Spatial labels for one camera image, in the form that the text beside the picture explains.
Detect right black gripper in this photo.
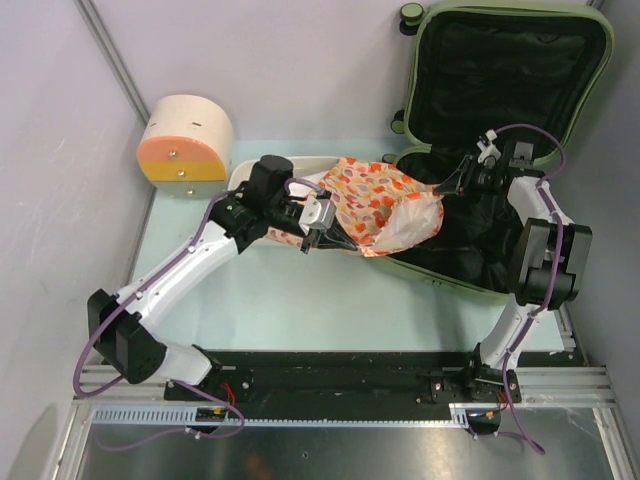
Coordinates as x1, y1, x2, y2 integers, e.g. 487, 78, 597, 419
434, 155, 502, 205

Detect white orange patterned cloth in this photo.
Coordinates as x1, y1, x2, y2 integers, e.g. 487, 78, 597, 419
267, 157, 445, 259

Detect white rectangular plastic basin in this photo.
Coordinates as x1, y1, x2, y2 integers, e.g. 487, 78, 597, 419
229, 154, 346, 249

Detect green hard-shell suitcase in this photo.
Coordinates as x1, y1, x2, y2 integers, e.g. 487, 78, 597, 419
383, 1, 614, 304

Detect cream drawer box orange fronts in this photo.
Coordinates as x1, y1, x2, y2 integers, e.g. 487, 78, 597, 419
136, 94, 234, 199

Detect plain white garment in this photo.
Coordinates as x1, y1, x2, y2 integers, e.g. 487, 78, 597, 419
285, 171, 327, 199

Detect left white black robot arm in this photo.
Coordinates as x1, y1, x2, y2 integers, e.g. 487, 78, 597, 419
87, 155, 358, 400

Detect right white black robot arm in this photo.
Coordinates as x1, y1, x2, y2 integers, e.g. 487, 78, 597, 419
435, 145, 593, 401

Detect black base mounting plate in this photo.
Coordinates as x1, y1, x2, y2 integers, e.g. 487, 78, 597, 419
102, 349, 584, 420

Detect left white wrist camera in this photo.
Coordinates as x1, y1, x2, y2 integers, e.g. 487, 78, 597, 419
298, 197, 336, 235

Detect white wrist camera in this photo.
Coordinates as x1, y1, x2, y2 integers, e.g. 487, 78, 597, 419
298, 197, 336, 235
476, 129, 501, 168

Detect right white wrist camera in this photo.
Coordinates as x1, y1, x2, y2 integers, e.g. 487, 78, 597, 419
476, 129, 501, 168

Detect white slotted cable duct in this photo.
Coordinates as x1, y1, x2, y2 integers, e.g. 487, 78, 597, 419
92, 402, 474, 429

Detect aluminium frame rail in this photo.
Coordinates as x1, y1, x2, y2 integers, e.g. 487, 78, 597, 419
74, 365, 617, 408

